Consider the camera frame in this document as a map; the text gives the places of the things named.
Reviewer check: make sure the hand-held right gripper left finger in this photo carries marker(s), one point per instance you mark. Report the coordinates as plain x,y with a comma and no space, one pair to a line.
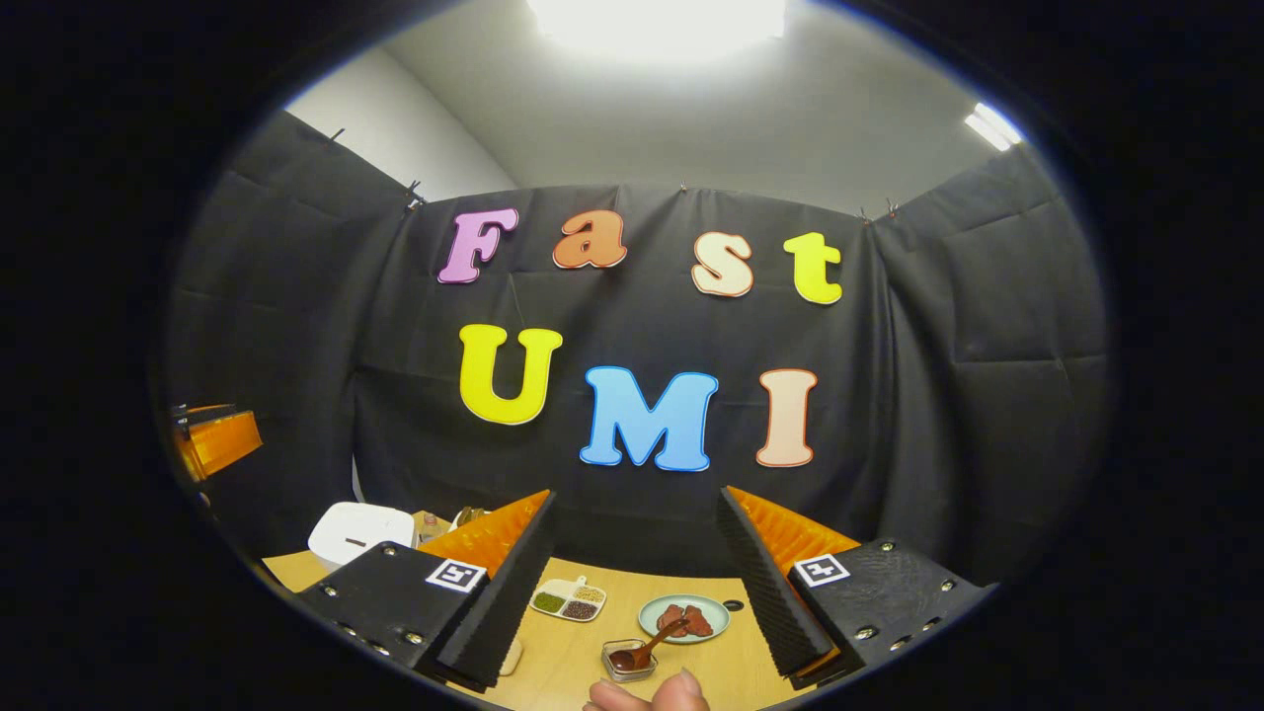
494,612

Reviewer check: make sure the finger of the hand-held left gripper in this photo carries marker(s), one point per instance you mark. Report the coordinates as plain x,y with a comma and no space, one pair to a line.
202,408
222,444

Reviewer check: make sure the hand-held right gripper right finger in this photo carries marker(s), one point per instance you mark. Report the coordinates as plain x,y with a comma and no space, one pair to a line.
770,607

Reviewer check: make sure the brown wooden spoon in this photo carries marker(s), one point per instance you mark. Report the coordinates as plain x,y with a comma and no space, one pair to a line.
652,647

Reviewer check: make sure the white rice cooker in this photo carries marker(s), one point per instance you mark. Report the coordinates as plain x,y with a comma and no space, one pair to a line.
360,533

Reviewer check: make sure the pale green plate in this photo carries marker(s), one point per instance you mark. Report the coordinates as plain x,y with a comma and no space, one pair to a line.
716,610

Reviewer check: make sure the pile of green beans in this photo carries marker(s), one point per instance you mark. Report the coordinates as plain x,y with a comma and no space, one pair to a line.
549,601

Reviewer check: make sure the white divided dish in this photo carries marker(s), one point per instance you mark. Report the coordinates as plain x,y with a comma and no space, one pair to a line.
563,591

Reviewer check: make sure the pile of dark red beans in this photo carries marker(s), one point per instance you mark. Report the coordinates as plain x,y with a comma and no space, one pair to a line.
580,610

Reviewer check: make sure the brown toast slice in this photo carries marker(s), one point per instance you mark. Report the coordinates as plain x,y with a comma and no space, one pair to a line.
469,515

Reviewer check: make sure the small clear bottle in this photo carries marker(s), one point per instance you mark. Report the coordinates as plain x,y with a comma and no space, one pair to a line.
430,523

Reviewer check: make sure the black backdrop cloth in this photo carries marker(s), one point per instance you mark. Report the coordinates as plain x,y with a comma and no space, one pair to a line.
987,395

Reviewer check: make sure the small ceiling light panel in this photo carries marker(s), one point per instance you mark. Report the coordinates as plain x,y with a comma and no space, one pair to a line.
992,126

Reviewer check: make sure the large ceiling light panel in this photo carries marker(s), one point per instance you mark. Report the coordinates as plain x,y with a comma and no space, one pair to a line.
657,25

